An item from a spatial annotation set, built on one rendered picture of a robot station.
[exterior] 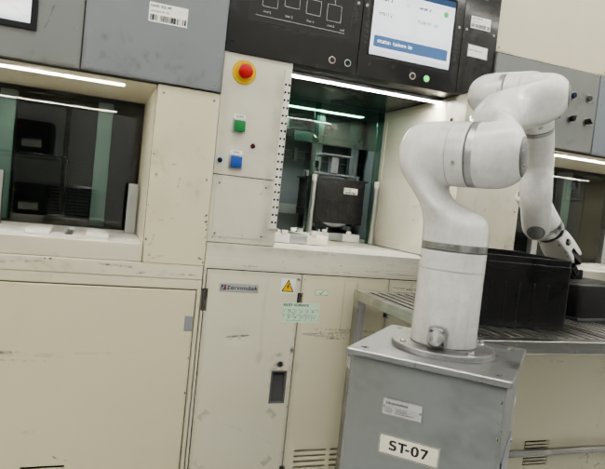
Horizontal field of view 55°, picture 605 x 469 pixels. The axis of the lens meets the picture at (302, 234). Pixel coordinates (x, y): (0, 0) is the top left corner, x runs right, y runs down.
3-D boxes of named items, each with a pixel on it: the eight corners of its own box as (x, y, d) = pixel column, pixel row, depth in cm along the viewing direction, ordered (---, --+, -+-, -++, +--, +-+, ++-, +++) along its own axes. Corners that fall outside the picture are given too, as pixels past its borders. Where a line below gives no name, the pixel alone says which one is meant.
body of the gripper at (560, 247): (571, 223, 167) (585, 252, 171) (543, 221, 176) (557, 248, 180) (556, 240, 165) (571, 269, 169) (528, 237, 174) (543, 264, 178)
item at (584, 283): (577, 322, 158) (583, 274, 157) (496, 301, 184) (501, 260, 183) (643, 322, 171) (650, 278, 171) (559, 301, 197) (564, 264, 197)
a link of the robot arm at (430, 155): (476, 255, 99) (493, 115, 98) (379, 242, 109) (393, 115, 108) (494, 254, 110) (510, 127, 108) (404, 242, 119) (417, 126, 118)
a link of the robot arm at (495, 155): (429, 194, 108) (519, 202, 99) (424, 133, 102) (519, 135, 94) (504, 113, 144) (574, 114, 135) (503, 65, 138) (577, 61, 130)
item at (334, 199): (307, 230, 227) (315, 150, 225) (290, 226, 246) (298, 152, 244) (363, 235, 235) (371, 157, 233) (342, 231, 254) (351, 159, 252)
